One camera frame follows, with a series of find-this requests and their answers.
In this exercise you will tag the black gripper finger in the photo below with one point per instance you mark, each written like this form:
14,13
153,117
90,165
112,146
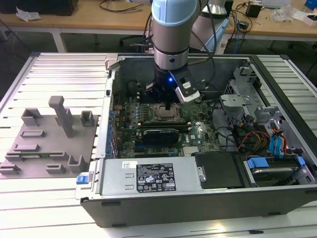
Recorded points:
168,106

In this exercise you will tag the silver CPU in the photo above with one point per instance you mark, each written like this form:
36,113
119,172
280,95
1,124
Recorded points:
162,113

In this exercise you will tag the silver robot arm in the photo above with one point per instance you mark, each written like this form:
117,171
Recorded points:
171,37

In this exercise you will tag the black graphics card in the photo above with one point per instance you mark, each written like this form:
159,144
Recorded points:
161,136

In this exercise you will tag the green motherboard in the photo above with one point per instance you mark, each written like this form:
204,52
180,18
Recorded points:
203,119

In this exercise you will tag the silver finned heatsink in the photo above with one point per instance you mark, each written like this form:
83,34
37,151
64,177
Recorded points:
190,151

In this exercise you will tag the silver metal drive cage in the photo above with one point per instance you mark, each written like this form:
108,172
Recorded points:
234,100

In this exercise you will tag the black plastic shroud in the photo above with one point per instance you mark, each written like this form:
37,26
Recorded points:
215,168

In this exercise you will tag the silver power supply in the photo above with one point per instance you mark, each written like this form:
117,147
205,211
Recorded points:
114,178

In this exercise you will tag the wooden desk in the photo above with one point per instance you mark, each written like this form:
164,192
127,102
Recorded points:
99,22

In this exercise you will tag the small grey adapter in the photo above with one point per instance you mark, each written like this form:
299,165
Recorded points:
244,25

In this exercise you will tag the hard disk in blue carrier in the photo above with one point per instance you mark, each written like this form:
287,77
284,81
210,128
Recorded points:
257,163

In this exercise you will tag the open black PC case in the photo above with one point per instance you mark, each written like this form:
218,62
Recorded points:
148,210

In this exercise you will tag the black tower box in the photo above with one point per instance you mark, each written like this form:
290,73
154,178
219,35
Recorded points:
229,6

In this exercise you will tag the blue case latch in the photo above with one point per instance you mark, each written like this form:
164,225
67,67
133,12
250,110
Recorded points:
82,179

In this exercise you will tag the small black box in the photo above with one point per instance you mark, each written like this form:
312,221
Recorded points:
253,11

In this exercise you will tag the grey parts rack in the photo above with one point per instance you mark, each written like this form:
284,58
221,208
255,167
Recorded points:
49,148

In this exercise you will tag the green RAM stick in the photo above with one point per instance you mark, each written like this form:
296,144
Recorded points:
37,155

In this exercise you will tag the clear plastic bags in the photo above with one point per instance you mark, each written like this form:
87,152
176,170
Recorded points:
281,13

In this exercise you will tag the silver laptop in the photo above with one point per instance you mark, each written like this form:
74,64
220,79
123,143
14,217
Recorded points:
275,2

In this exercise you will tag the large black monitor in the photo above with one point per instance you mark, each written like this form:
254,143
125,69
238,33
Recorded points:
37,6

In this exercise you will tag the crumpled clear plastic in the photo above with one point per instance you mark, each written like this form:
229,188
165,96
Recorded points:
27,15

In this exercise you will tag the white open box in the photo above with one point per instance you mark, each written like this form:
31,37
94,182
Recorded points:
310,22

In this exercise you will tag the blue box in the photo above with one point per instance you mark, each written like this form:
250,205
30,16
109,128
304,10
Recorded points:
310,4

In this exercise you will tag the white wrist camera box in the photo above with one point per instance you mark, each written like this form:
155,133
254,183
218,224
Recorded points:
188,90

